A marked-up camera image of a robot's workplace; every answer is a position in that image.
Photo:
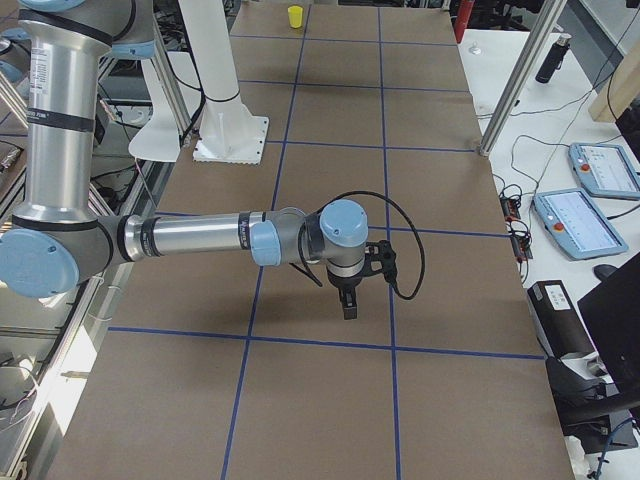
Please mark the far blue teach pendant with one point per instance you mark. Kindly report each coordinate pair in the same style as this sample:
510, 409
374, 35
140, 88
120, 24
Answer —
604, 170

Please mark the yellow plastic cup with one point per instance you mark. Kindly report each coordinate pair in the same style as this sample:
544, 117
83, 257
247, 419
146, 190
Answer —
295, 16

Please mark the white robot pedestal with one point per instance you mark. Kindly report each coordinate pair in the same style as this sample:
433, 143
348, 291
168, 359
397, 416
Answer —
227, 131

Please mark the black computer mouse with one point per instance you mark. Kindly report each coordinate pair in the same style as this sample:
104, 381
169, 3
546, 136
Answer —
604, 271

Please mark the near blue teach pendant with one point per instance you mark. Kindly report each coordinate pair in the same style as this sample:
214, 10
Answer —
577, 225

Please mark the small electronics board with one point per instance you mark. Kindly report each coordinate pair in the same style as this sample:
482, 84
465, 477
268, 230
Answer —
510, 208

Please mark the black cardboard box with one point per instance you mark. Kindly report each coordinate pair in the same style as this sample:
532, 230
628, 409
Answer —
559, 329

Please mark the aluminium frame post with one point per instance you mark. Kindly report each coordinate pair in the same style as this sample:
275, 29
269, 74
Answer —
530, 52

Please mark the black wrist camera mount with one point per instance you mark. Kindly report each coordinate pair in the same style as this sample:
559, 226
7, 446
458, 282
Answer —
380, 259

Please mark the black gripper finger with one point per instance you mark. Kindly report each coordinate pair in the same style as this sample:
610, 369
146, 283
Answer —
349, 304

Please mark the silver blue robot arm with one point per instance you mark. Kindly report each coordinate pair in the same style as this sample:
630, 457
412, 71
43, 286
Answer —
56, 242

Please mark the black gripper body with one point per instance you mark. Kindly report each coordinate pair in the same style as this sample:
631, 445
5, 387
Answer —
345, 283

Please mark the wooden plank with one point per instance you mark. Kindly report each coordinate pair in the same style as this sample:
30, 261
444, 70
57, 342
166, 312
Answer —
621, 25

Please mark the red fire extinguisher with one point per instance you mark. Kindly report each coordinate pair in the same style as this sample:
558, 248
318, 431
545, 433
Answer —
464, 12

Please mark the black computer monitor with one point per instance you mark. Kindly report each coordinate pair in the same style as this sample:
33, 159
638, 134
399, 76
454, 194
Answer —
610, 312

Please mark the black water bottle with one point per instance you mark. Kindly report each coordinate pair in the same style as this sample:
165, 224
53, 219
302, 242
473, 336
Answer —
553, 59

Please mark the blue teach pendant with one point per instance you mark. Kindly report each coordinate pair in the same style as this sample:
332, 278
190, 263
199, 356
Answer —
604, 170
577, 225

